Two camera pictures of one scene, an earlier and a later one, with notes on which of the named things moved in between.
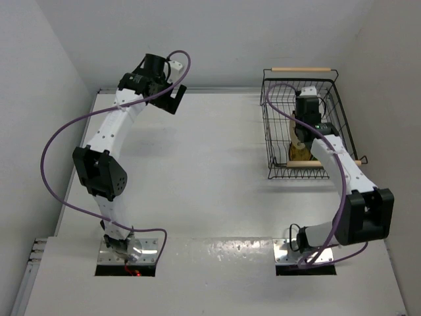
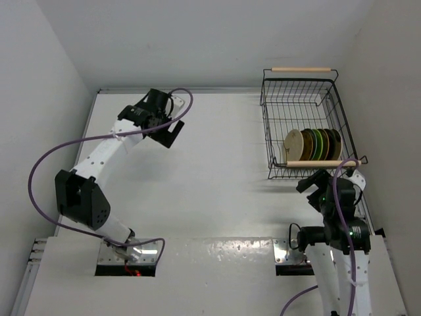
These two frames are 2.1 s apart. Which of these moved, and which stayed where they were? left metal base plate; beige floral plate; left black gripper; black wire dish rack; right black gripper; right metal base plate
Moved: left black gripper; beige floral plate; right black gripper
Stayed: left metal base plate; black wire dish rack; right metal base plate
